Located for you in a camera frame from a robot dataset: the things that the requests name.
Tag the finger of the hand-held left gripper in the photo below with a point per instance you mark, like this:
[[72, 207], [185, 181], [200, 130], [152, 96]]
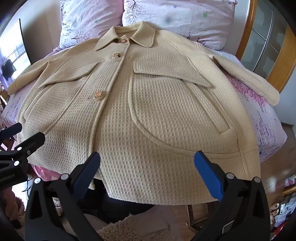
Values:
[[30, 144], [10, 131]]

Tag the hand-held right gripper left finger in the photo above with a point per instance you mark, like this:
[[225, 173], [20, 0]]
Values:
[[89, 177]]

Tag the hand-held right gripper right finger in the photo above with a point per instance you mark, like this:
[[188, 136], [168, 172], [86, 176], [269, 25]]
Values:
[[209, 177]]

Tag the beige waffle-weave pillow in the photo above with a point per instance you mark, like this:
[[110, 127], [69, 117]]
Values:
[[148, 104]]

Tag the dark hanging clothes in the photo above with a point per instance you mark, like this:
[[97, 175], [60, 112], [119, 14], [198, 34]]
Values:
[[8, 68]]

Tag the person's cream fleece clothing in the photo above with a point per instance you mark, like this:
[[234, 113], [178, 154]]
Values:
[[138, 224]]

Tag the cluttered wooden shelf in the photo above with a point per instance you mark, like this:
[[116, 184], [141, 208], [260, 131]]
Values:
[[288, 197]]

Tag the pink floral bed sheet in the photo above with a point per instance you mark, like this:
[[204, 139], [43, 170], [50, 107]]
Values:
[[261, 111]]

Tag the bright window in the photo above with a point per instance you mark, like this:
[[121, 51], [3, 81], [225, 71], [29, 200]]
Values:
[[13, 44]]

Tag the wooden headboard with glass panels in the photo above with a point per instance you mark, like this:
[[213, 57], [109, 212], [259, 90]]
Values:
[[277, 69]]

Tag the floral pillow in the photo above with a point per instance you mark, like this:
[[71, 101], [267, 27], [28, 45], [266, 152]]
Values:
[[87, 18], [185, 16]]

